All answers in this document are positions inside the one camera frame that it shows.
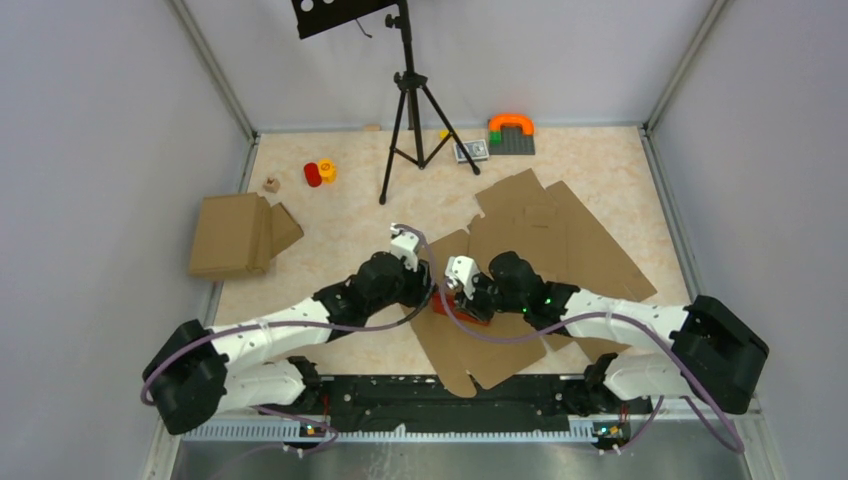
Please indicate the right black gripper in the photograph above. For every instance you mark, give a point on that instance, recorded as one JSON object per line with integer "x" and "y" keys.
{"x": 473, "y": 306}

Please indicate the black perforated plate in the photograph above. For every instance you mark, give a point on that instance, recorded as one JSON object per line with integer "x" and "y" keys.
{"x": 317, "y": 16}

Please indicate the black camera tripod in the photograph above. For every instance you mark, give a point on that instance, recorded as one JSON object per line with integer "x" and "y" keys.
{"x": 410, "y": 83}

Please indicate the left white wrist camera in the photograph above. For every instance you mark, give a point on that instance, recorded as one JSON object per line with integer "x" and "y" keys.
{"x": 404, "y": 245}

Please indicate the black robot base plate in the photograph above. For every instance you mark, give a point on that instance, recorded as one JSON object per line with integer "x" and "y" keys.
{"x": 422, "y": 404}

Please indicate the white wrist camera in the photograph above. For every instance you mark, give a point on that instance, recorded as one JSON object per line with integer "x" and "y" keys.
{"x": 460, "y": 274}
{"x": 404, "y": 245}

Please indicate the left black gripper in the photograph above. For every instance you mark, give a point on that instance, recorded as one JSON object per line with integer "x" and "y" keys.
{"x": 420, "y": 285}

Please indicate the playing card deck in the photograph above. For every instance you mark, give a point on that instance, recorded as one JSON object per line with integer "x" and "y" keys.
{"x": 477, "y": 150}

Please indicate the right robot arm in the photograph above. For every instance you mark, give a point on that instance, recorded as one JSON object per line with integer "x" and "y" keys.
{"x": 702, "y": 349}

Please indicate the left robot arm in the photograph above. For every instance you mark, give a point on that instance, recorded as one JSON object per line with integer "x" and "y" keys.
{"x": 201, "y": 371}

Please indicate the yellow toy block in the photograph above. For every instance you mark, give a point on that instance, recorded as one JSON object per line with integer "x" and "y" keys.
{"x": 327, "y": 170}

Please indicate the small wooden cube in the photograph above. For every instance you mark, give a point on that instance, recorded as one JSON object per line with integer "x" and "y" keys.
{"x": 271, "y": 185}

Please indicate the red cylinder toy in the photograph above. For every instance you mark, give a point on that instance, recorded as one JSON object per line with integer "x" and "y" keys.
{"x": 312, "y": 175}

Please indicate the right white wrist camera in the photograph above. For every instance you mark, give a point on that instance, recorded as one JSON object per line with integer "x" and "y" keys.
{"x": 460, "y": 274}

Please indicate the red paper box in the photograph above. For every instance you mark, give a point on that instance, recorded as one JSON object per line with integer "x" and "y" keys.
{"x": 449, "y": 305}

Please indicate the large flat cardboard sheet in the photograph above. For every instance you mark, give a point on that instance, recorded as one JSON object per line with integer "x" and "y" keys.
{"x": 534, "y": 246}

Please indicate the orange arch toy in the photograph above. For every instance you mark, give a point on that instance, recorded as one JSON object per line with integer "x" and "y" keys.
{"x": 512, "y": 120}

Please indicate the folded brown cardboard box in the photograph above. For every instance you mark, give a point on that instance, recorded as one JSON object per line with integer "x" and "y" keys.
{"x": 237, "y": 236}

